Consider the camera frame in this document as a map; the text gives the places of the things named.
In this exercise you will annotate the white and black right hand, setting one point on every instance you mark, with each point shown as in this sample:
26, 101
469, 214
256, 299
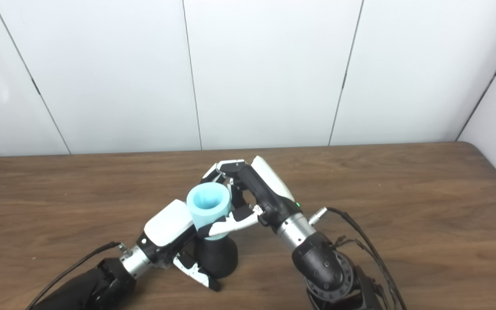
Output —
269, 193

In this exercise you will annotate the white and black left hand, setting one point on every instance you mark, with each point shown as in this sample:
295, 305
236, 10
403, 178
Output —
168, 224

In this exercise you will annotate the black nozzle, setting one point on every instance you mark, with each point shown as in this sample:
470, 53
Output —
218, 258

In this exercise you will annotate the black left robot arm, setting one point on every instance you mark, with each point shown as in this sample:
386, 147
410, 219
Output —
84, 288

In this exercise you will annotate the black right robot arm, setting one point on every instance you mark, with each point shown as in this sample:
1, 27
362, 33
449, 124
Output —
321, 262

